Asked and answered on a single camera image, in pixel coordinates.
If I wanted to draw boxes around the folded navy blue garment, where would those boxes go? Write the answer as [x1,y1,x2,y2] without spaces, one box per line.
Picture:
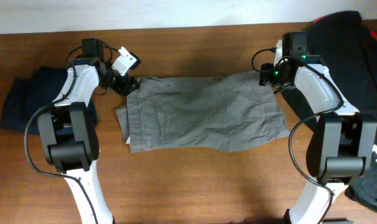
[0,65,98,136]

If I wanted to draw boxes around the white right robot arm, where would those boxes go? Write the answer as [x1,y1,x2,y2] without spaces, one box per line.
[258,32,377,224]

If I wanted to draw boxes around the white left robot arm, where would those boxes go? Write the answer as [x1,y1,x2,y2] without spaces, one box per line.
[31,38,141,223]

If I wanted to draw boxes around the black clothes pile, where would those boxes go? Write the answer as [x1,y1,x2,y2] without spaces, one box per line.
[306,11,377,213]

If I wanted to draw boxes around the grey shorts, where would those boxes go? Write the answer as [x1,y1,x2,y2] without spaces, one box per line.
[116,71,290,153]

